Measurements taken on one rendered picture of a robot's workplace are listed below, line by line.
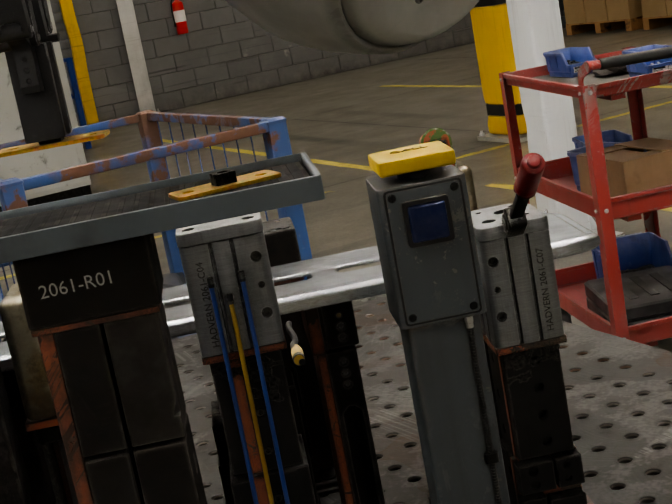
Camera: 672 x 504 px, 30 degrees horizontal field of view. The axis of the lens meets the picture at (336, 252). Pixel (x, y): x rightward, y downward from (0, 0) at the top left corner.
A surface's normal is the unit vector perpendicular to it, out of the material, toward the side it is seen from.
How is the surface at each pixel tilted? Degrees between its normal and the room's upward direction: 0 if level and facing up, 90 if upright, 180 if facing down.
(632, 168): 90
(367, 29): 142
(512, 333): 90
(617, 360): 0
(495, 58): 90
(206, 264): 90
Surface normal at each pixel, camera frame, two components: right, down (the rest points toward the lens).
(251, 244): 0.11, 0.20
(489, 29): -0.87, 0.25
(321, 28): -0.37, 0.87
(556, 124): 0.43, 0.12
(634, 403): -0.18, -0.96
